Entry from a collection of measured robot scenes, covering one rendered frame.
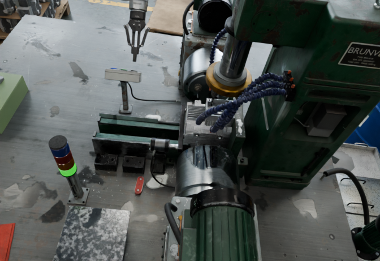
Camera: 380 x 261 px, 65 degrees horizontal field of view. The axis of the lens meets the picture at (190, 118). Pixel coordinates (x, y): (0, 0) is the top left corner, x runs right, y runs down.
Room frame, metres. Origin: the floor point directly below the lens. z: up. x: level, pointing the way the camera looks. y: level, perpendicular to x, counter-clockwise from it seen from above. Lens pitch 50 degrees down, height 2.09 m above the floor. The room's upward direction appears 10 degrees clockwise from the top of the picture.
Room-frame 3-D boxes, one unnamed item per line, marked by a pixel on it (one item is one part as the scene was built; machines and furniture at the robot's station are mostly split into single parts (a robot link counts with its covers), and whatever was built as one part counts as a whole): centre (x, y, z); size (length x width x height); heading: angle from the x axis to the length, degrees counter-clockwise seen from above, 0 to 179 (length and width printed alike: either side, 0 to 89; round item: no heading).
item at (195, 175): (0.56, -0.11, 1.04); 0.41 x 0.25 x 0.25; 5
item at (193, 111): (0.89, -0.08, 1.02); 0.20 x 0.19 x 0.19; 95
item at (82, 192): (0.54, 0.43, 1.01); 0.08 x 0.08 x 0.42; 5
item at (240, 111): (0.90, -0.24, 0.97); 0.30 x 0.11 x 0.34; 5
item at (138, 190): (0.63, 0.18, 0.81); 0.09 x 0.03 x 0.02; 1
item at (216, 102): (0.89, -0.12, 1.11); 0.12 x 0.11 x 0.07; 95
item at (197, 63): (1.24, -0.05, 1.04); 0.37 x 0.25 x 0.25; 5
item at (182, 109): (0.85, 0.03, 1.01); 0.26 x 0.04 x 0.03; 6
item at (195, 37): (1.48, -0.03, 0.99); 0.35 x 0.31 x 0.37; 5
